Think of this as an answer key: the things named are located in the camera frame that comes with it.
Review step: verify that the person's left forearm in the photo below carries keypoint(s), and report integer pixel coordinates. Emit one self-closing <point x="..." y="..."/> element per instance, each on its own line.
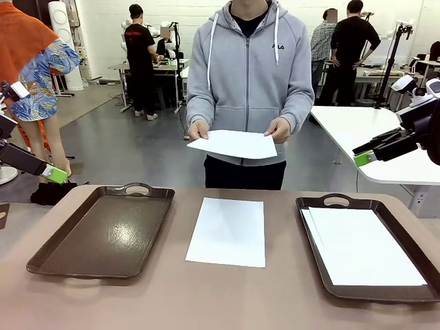
<point x="299" y="110"/>

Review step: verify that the man in plaid shirt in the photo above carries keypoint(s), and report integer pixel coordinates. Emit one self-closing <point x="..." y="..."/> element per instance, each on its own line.
<point x="321" y="41"/>

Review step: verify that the seated background person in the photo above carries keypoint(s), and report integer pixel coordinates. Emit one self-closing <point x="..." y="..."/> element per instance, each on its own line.
<point x="163" y="46"/>

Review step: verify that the person in grey hoodie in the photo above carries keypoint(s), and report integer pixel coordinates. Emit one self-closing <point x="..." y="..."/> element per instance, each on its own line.
<point x="247" y="86"/>

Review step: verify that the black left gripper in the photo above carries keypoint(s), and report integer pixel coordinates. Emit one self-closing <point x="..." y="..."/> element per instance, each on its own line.
<point x="7" y="154"/>

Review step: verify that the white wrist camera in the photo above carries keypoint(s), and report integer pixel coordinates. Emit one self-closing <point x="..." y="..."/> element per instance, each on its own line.
<point x="17" y="89"/>
<point x="404" y="83"/>

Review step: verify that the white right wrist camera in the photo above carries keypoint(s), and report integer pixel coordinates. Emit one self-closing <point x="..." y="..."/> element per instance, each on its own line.
<point x="404" y="83"/>

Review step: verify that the white A4 paper stack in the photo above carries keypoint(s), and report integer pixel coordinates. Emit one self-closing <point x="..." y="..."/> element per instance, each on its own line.
<point x="227" y="233"/>

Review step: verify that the black tripod stand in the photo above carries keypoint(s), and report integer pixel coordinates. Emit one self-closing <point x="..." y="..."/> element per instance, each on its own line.
<point x="392" y="62"/>

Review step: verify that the man in black long sleeves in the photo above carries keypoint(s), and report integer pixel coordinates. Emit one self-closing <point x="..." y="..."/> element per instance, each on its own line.
<point x="354" y="44"/>

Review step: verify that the orange garment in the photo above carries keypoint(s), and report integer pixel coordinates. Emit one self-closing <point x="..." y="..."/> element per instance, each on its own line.
<point x="20" y="41"/>

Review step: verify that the black cloth bundle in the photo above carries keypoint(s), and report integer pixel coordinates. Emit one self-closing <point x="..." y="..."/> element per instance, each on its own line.
<point x="51" y="194"/>

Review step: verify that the person's left hand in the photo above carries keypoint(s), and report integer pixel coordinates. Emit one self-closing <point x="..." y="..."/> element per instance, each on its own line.
<point x="282" y="130"/>

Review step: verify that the man in black t-shirt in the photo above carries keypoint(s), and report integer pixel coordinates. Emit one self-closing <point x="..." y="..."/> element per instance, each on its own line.
<point x="137" y="58"/>

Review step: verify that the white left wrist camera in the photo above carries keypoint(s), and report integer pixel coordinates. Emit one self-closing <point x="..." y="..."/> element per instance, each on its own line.
<point x="17" y="89"/>

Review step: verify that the brown plastic serving tray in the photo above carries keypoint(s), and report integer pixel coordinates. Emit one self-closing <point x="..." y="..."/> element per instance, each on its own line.
<point x="429" y="275"/>
<point x="103" y="237"/>

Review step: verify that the white tower air conditioner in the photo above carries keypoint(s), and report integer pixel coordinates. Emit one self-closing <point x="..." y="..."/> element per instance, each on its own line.
<point x="63" y="41"/>

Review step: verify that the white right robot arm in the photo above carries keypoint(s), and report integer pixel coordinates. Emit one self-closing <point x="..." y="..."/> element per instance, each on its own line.
<point x="419" y="101"/>

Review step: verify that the person's right forearm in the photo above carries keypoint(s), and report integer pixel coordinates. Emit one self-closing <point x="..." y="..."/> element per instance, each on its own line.
<point x="197" y="110"/>

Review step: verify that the background work table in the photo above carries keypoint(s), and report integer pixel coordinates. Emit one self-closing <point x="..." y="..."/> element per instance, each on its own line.
<point x="165" y="65"/>

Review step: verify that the person's right hand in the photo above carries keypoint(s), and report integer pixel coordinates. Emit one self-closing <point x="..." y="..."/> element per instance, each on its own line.
<point x="198" y="130"/>

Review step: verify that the long background table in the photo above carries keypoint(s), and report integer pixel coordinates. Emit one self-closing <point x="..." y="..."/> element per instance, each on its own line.
<point x="371" y="74"/>

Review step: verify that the small brown board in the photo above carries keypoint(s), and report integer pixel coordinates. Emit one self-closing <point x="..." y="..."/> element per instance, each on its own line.
<point x="3" y="214"/>

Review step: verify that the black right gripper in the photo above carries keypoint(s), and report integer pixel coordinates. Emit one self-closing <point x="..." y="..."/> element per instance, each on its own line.
<point x="419" y="137"/>

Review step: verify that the white round stand base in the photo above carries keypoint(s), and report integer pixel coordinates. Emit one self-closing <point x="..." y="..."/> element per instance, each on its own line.
<point x="7" y="175"/>

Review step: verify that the beige mannequin legs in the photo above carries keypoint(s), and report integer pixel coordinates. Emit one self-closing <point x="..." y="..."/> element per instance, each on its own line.
<point x="56" y="137"/>

